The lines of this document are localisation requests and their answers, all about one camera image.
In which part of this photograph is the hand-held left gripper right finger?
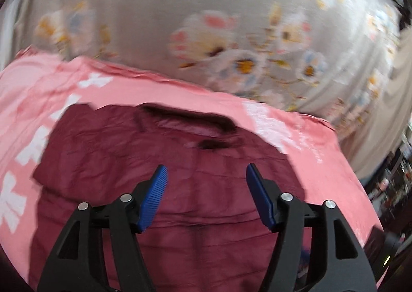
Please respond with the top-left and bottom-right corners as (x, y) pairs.
(245, 163), (377, 292)

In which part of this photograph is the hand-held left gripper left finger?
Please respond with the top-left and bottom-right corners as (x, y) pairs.
(37, 165), (169, 292)

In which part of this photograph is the maroon puffer jacket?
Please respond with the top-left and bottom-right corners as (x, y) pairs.
(28, 103), (311, 292)

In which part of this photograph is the cluttered dark shelf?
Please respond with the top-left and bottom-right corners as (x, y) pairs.
(367, 125), (412, 218)

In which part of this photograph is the pink blanket with white bows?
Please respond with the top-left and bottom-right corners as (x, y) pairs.
(0, 48), (384, 280)

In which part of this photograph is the beige curtain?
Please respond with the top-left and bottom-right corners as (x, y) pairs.
(349, 33), (412, 180)

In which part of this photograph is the grey floral bed sheet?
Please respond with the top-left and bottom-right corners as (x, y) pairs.
(6, 0), (403, 180)

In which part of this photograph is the pale grey cloth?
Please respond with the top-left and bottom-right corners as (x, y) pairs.
(0, 0), (24, 69)

